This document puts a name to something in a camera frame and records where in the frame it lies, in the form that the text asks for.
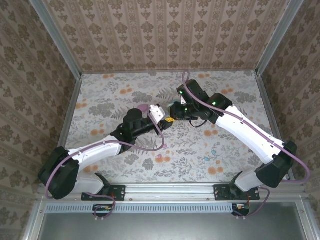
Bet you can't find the black connector box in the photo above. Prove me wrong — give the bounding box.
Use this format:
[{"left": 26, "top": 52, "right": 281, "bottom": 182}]
[
  {"left": 231, "top": 202, "right": 251, "bottom": 217},
  {"left": 92, "top": 203, "right": 114, "bottom": 218}
]

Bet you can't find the grey metal panel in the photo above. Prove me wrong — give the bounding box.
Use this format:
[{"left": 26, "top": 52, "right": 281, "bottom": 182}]
[{"left": 39, "top": 212, "right": 307, "bottom": 240}]

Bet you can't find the purple cable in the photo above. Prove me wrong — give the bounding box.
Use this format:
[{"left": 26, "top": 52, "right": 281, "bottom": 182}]
[
  {"left": 44, "top": 109, "right": 166, "bottom": 222},
  {"left": 181, "top": 70, "right": 312, "bottom": 221}
]

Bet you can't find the thin black cable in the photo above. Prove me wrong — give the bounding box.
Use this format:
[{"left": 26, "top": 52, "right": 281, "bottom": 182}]
[{"left": 189, "top": 119, "right": 208, "bottom": 129}]

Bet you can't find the thin aluminium wall rail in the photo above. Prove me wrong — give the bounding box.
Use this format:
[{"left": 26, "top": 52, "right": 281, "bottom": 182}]
[{"left": 80, "top": 70, "right": 258, "bottom": 75}]

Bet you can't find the aluminium side rail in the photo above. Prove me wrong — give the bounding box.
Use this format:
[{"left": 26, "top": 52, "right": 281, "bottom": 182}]
[
  {"left": 255, "top": 74, "right": 296, "bottom": 182},
  {"left": 53, "top": 74, "right": 84, "bottom": 153}
]

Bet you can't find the aluminium mounting rail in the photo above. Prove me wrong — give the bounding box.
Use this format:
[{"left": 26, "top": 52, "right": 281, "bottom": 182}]
[{"left": 37, "top": 181, "right": 307, "bottom": 203}]

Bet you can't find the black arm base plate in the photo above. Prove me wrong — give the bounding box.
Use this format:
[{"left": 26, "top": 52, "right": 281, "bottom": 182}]
[
  {"left": 214, "top": 184, "right": 261, "bottom": 201},
  {"left": 81, "top": 184, "right": 126, "bottom": 201}
]

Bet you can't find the slotted grey cable duct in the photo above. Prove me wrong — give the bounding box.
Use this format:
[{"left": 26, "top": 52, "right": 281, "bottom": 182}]
[{"left": 46, "top": 202, "right": 235, "bottom": 214}]

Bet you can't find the aluminium frame post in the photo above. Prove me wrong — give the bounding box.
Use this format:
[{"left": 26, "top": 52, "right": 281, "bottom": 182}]
[
  {"left": 29, "top": 0, "right": 83, "bottom": 79},
  {"left": 255, "top": 0, "right": 306, "bottom": 77}
]

